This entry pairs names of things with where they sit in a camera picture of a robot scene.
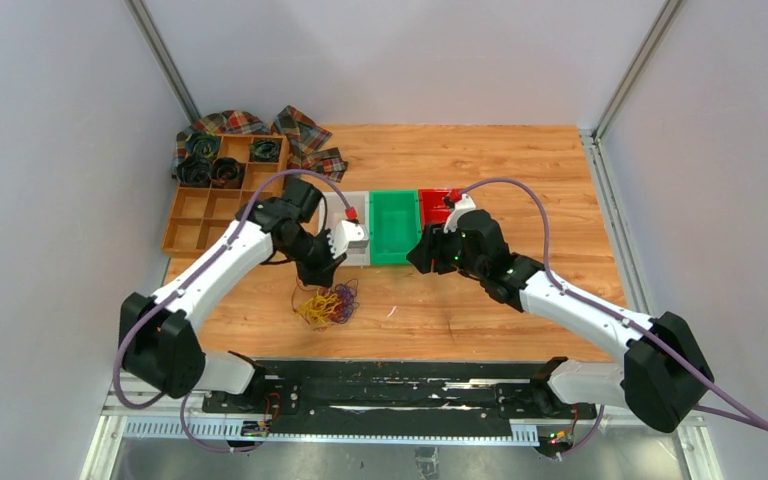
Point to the red plastic bin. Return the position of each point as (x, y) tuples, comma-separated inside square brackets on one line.
[(433, 207)]

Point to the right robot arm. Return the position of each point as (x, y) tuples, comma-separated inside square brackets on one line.
[(589, 318)]

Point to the rolled dark tie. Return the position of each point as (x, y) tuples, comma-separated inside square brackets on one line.
[(203, 144), (227, 173), (194, 171), (265, 150)]

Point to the plaid cloth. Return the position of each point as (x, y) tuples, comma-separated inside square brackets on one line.
[(307, 140)]

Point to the green plastic bin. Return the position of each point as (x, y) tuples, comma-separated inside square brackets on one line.
[(395, 227)]

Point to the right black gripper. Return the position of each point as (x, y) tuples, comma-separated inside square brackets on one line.
[(427, 250)]

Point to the wooden compartment tray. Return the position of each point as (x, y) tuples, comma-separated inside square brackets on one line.
[(199, 216)]

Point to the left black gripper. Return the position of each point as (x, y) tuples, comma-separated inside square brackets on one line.
[(323, 274)]

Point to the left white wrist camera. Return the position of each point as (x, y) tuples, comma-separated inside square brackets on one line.
[(348, 238)]

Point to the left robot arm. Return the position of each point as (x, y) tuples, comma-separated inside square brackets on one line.
[(158, 340)]

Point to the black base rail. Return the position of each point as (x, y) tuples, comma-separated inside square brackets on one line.
[(372, 400)]

